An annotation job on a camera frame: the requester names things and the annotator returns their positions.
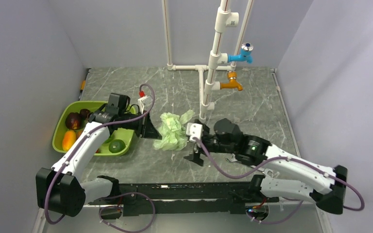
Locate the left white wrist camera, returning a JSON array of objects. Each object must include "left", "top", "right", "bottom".
[{"left": 137, "top": 91, "right": 152, "bottom": 113}]

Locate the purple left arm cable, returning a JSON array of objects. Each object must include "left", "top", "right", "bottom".
[{"left": 43, "top": 83, "right": 156, "bottom": 225}]

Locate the silver metal wrench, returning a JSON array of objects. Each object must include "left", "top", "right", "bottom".
[{"left": 225, "top": 153, "right": 240, "bottom": 163}]

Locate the green plastic basin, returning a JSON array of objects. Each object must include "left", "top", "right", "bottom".
[{"left": 51, "top": 100, "right": 139, "bottom": 157}]

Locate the dark red fake apple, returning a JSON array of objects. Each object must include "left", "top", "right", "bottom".
[{"left": 65, "top": 112, "right": 83, "bottom": 130}]

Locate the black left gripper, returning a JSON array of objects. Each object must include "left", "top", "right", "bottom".
[{"left": 119, "top": 110, "right": 162, "bottom": 140}]

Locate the white PVC pipe frame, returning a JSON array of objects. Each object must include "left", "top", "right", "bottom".
[{"left": 161, "top": 0, "right": 254, "bottom": 124}]

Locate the light green plastic bag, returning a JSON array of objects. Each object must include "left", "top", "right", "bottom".
[{"left": 153, "top": 110, "right": 195, "bottom": 151}]

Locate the dark green fake avocado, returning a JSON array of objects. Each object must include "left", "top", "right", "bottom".
[{"left": 108, "top": 139, "right": 126, "bottom": 153}]

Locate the yellow orange fake mango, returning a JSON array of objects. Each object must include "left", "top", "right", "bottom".
[{"left": 62, "top": 130, "right": 77, "bottom": 151}]

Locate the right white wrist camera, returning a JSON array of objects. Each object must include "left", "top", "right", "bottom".
[{"left": 186, "top": 123, "right": 203, "bottom": 142}]

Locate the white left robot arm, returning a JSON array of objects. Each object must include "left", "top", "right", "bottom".
[{"left": 35, "top": 91, "right": 162, "bottom": 224}]

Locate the dark maroon fake plum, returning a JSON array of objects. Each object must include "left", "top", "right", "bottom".
[{"left": 79, "top": 109, "right": 92, "bottom": 120}]

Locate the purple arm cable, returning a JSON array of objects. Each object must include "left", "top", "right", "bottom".
[
  {"left": 191, "top": 136, "right": 365, "bottom": 212},
  {"left": 43, "top": 83, "right": 156, "bottom": 225}
]

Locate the orange plastic faucet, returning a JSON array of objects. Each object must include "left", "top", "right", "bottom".
[{"left": 220, "top": 71, "right": 243, "bottom": 91}]

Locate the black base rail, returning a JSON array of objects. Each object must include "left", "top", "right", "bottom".
[{"left": 90, "top": 182, "right": 279, "bottom": 216}]

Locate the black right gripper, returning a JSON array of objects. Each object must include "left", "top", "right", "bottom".
[{"left": 184, "top": 126, "right": 236, "bottom": 165}]

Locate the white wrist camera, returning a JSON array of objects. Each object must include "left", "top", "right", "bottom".
[
  {"left": 186, "top": 123, "right": 203, "bottom": 142},
  {"left": 137, "top": 91, "right": 152, "bottom": 113}
]

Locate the blue plastic faucet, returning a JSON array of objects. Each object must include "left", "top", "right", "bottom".
[{"left": 228, "top": 43, "right": 254, "bottom": 64}]

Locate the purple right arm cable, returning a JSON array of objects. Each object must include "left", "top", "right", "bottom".
[{"left": 191, "top": 136, "right": 365, "bottom": 212}]

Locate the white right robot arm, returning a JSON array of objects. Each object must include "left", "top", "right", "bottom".
[{"left": 186, "top": 118, "right": 348, "bottom": 215}]

